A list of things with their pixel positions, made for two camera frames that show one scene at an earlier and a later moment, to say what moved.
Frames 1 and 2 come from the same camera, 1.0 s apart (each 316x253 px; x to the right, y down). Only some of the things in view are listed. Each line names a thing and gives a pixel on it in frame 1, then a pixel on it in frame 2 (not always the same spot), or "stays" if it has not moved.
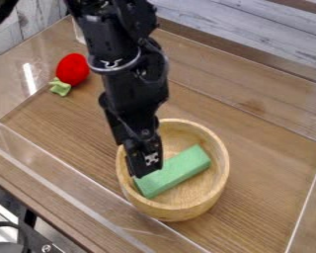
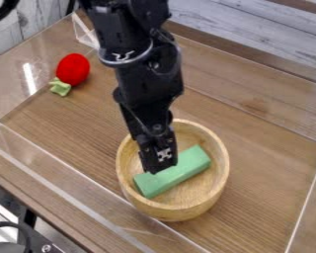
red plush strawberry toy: (72, 70) stays
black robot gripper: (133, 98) to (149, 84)
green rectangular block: (175, 169) stays
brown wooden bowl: (192, 200) stays
